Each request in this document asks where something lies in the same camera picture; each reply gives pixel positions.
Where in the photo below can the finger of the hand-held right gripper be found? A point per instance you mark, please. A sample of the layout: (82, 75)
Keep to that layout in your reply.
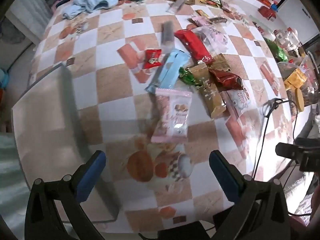
(307, 141)
(287, 151)

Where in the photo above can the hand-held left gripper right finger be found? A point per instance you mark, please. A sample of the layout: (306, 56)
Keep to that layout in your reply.
(225, 177)

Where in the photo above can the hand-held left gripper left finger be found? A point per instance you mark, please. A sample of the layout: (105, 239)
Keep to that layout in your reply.
(91, 177)

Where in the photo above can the white cardboard box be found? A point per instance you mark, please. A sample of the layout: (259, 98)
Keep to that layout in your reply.
(50, 130)

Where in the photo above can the pink cookie snack packet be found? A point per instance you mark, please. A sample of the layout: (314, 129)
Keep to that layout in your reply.
(171, 115)

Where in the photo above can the light blue snack packet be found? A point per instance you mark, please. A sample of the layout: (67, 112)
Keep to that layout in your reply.
(167, 71)

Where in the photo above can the small red snack packet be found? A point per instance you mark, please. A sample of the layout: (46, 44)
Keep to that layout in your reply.
(151, 58)

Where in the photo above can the person's right forearm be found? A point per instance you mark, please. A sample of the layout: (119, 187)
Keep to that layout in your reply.
(316, 200)

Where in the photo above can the round wooden lid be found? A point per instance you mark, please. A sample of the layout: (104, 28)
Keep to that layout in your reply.
(299, 100)

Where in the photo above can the yellow snack bag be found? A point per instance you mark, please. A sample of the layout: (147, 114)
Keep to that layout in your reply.
(295, 80)

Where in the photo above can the pink garment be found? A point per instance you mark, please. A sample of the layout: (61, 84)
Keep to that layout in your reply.
(303, 227)

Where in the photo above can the pale green curtain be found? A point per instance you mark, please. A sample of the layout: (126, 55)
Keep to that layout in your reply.
(10, 180)

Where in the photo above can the gold brown snack packet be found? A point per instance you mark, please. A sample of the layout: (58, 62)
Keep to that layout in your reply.
(210, 92)

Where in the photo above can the dark red snack packet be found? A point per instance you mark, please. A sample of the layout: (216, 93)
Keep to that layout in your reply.
(226, 80)

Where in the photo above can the green foil bag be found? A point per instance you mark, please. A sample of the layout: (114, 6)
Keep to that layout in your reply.
(276, 50)

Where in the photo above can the checkered printed tablecloth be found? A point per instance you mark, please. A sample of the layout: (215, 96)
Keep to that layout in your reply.
(112, 80)

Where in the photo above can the green foil candy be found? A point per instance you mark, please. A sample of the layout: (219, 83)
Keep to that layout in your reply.
(187, 76)

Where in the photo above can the brown square snack packet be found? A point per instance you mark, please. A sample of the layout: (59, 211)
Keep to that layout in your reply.
(220, 62)

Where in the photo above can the long red snack packet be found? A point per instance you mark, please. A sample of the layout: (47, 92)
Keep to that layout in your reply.
(193, 45)

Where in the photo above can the white pink patterned packet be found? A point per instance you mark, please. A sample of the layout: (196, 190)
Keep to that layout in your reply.
(212, 36)

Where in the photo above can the dark chocolate bar packet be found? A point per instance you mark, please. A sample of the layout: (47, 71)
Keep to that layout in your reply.
(218, 20)

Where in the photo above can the clear dark stick packet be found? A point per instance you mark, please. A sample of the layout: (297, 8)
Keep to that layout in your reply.
(167, 36)

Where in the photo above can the small pink packet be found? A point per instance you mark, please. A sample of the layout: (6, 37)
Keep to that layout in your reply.
(201, 21)

